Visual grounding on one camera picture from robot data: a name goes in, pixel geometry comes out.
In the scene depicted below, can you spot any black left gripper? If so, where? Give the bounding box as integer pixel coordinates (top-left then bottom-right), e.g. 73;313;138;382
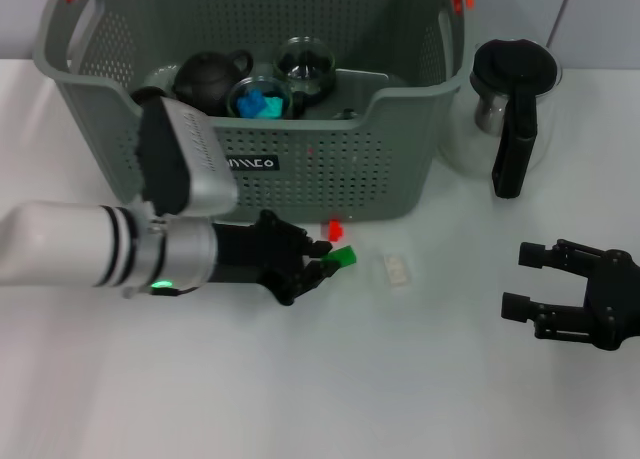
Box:
212;209;342;308

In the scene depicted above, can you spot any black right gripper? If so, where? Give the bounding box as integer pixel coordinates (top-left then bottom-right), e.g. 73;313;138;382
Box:
501;238;640;353

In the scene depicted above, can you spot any green toy brick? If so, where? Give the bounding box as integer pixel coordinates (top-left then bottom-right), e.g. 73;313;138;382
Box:
325;247;358;271

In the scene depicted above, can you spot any cyan toy brick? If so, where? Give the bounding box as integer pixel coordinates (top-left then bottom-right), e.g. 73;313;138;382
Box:
258;96;284;121

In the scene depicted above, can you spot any blue toy brick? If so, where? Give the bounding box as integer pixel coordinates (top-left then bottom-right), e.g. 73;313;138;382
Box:
237;89;267;119

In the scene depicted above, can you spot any grey-green perforated storage bin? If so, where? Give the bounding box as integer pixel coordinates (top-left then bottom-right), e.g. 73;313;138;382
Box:
33;0;476;225

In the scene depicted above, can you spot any small black clay teacup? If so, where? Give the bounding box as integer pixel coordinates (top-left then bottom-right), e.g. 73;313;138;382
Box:
131;86;170;105

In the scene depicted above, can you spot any black clay teapot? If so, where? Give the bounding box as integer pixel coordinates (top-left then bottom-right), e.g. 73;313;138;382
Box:
172;48;255;116

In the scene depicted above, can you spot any glass pitcher black lid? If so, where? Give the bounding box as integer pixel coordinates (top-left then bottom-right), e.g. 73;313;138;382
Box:
438;37;564;201

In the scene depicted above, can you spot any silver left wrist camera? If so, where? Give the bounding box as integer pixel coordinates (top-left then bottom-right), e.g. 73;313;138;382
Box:
134;96;241;218

